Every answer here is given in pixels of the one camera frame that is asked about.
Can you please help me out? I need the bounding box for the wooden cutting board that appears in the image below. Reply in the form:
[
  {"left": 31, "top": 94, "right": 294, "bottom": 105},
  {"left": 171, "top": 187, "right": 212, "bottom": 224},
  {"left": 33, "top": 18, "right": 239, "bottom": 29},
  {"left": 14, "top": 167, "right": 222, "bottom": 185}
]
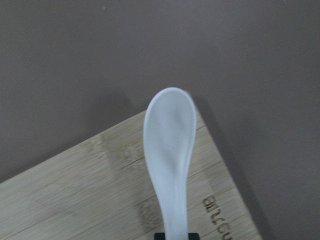
[{"left": 0, "top": 99, "right": 276, "bottom": 240}]

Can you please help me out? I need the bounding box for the white ceramic spoon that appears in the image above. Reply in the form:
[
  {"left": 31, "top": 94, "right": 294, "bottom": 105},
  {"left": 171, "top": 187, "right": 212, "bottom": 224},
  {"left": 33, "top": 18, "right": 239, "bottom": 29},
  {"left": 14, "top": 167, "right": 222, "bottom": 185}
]
[{"left": 143, "top": 87, "right": 197, "bottom": 240}]

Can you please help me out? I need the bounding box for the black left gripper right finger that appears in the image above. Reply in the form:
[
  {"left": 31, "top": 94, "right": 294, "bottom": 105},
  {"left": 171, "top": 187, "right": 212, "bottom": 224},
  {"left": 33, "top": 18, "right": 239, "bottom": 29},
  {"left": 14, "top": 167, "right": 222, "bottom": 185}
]
[{"left": 188, "top": 232, "right": 200, "bottom": 240}]

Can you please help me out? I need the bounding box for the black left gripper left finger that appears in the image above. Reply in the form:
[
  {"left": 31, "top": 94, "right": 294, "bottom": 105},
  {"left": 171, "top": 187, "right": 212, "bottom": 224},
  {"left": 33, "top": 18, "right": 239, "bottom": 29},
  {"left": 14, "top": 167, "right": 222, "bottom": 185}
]
[{"left": 153, "top": 232, "right": 166, "bottom": 240}]

